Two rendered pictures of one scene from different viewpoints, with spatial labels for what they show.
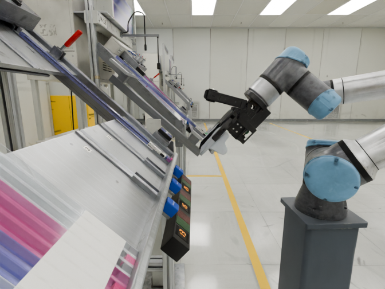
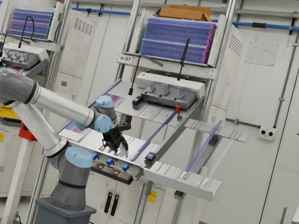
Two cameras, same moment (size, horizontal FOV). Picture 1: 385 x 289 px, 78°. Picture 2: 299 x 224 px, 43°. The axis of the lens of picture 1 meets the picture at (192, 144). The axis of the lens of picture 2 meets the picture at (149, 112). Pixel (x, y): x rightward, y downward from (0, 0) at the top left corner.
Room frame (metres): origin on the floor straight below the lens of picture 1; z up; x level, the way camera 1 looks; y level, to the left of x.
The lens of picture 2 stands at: (1.75, -1.64, 0.99)
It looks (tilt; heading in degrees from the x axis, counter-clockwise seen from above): 1 degrees up; 122
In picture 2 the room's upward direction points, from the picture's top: 14 degrees clockwise
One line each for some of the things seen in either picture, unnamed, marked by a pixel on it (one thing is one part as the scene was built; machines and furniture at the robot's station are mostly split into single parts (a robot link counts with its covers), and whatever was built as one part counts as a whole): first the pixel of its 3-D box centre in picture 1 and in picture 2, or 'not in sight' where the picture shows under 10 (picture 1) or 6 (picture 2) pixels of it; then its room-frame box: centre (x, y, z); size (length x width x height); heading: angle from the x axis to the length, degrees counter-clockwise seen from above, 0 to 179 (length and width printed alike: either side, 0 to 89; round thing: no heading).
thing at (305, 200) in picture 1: (321, 194); (70, 192); (0.71, -0.41, 0.60); 0.15 x 0.15 x 0.10
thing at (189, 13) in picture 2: not in sight; (193, 14); (0.36, 0.87, 1.82); 0.68 x 0.30 x 0.20; 0
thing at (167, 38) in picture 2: not in sight; (178, 41); (0.47, 0.57, 1.52); 0.51 x 0.13 x 0.27; 0
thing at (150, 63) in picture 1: (161, 92); not in sight; (5.41, 0.68, 0.95); 1.36 x 0.82 x 1.90; 90
